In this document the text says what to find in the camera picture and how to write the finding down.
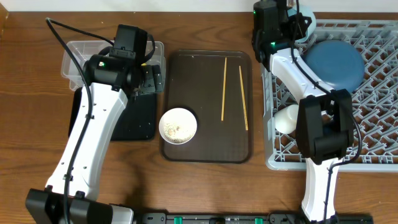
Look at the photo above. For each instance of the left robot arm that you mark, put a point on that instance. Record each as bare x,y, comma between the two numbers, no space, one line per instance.
110,78

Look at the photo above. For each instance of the black rectangular tray bin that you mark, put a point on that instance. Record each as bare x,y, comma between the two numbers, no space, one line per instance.
136,118

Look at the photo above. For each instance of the right wooden chopstick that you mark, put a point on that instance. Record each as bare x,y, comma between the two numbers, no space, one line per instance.
243,99

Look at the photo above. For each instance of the white paper cup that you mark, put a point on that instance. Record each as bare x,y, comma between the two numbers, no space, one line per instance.
286,119

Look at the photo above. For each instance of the wooden chopstick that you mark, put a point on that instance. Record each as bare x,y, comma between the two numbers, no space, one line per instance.
243,99
224,89

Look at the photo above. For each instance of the grey dishwasher rack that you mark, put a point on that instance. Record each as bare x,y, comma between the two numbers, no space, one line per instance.
374,101

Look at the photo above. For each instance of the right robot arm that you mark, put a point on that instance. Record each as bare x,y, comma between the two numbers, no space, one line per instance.
325,124

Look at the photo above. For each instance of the left wooden chopstick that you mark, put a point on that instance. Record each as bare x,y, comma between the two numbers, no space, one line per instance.
224,89

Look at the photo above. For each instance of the dark brown serving tray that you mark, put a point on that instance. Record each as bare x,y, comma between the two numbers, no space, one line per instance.
195,82

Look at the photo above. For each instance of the dark blue plate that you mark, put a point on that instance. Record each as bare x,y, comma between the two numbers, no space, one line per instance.
337,63

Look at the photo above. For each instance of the clear plastic waste bin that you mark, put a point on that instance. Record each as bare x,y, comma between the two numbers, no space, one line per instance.
84,49

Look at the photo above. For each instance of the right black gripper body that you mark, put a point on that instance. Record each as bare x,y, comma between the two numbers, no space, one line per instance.
295,32

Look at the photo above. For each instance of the white bowl with food residue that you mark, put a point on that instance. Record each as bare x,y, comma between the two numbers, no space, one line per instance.
178,126

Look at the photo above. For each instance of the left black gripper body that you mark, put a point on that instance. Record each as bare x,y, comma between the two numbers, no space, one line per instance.
152,81

